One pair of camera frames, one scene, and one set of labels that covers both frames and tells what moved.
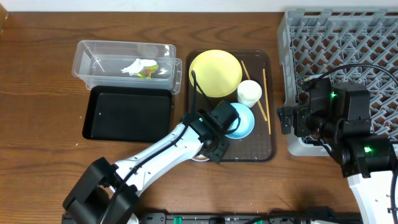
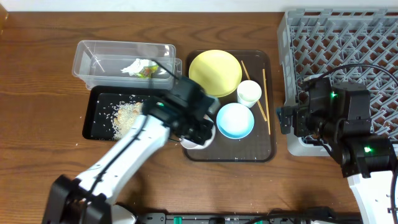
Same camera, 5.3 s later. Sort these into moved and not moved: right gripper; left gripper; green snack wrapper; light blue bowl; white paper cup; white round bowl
Moved: white round bowl; left gripper
Not moved: right gripper; white paper cup; light blue bowl; green snack wrapper
